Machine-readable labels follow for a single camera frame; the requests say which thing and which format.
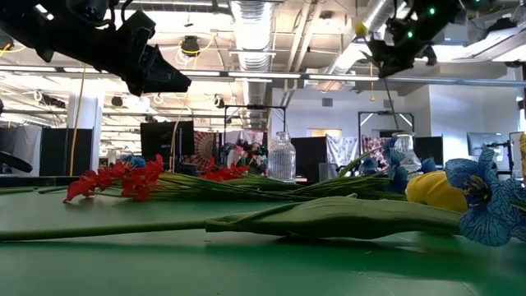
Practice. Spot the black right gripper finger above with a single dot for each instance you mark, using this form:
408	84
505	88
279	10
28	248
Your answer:
390	59

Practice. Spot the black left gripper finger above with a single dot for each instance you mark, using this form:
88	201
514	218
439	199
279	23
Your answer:
170	80

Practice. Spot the amber glass bottle vase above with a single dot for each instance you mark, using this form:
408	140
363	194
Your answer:
523	156

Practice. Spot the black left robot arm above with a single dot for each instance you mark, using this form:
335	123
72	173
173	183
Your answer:
61	37

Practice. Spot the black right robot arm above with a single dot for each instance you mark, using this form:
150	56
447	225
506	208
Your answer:
435	20

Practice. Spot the clear flared glass vase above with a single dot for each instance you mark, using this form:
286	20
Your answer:
407	148

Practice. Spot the clear ribbed glass bottle vase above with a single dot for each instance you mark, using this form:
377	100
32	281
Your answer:
282	160

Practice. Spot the long ceiling light bar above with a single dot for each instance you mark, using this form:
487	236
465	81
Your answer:
345	77

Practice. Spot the black monitor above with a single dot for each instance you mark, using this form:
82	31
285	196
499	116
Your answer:
164	140
429	150

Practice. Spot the mandala patterned tapestry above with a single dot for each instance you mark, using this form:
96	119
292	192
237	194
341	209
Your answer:
203	148

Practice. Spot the pink floral cloth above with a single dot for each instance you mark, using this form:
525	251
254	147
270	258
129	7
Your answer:
370	146

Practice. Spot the white patterned cloth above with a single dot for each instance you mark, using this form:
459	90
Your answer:
341	150

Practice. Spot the black partition panel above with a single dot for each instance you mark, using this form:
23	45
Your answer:
65	152
308	158

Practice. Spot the person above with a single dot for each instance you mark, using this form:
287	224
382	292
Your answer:
257	158

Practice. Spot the grey monitor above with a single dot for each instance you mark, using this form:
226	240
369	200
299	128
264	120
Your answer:
481	141

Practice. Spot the grey cloth screen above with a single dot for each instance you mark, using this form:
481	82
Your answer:
20	140

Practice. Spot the green table mat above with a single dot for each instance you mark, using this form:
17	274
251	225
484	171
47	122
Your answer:
123	267

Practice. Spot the black ceiling camera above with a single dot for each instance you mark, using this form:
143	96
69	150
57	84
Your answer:
190	45

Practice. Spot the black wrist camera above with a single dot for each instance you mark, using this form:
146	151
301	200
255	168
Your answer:
137	26

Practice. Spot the silver ventilation duct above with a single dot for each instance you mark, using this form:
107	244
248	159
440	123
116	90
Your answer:
349	57
252	37

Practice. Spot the black rig frame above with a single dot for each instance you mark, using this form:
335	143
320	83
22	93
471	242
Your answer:
255	107

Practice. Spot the black aluminium table frame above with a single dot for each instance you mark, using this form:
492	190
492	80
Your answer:
41	181

